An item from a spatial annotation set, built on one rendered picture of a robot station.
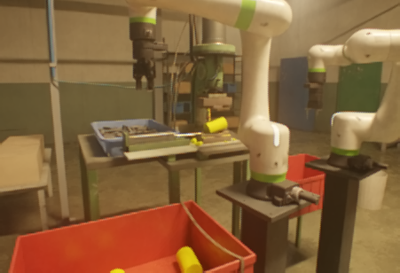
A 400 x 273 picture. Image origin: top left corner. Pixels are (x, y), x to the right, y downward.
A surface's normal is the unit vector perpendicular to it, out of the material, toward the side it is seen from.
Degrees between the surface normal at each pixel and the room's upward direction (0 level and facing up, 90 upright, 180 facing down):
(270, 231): 90
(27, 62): 90
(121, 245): 90
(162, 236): 90
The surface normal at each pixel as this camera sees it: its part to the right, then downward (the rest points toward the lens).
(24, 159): 0.46, 0.14
